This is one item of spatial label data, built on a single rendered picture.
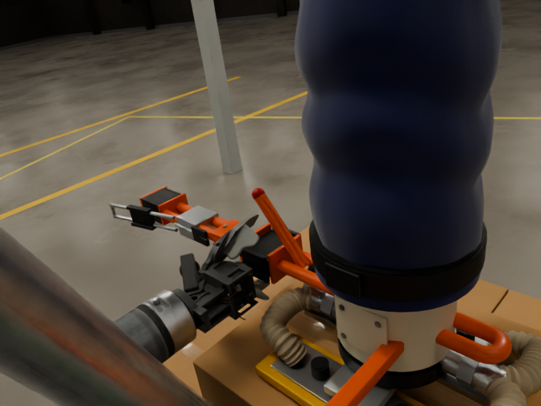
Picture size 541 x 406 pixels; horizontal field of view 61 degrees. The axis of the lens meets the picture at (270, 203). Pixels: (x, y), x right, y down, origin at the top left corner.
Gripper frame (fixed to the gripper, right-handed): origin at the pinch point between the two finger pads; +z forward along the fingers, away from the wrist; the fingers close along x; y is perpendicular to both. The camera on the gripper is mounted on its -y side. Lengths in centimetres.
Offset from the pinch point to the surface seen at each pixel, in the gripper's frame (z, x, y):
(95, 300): 19, -108, -175
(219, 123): 180, -63, -242
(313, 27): -9.9, 39.9, 25.1
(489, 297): 73, -53, 17
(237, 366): -15.1, -13.2, 6.5
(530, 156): 316, -109, -43
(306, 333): -2.2, -13.2, 11.0
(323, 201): -9.5, 20.4, 24.0
